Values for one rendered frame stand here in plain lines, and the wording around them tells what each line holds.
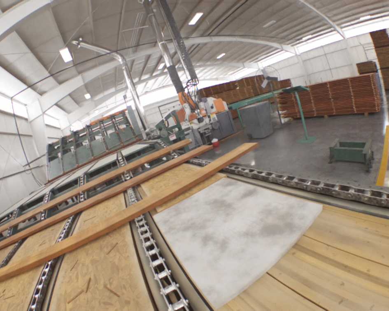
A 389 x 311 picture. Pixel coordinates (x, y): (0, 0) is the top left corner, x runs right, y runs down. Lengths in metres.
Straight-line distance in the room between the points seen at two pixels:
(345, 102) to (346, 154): 3.26
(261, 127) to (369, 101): 3.32
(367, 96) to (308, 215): 5.07
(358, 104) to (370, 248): 5.20
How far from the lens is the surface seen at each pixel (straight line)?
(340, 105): 5.76
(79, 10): 8.07
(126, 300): 0.59
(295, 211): 0.64
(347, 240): 0.57
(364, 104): 5.71
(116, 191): 1.57
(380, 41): 10.99
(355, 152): 2.67
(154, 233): 0.81
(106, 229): 0.97
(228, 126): 6.89
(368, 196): 0.67
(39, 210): 2.51
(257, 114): 4.81
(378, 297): 0.49
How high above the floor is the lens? 1.23
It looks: 13 degrees down
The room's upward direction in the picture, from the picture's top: 20 degrees counter-clockwise
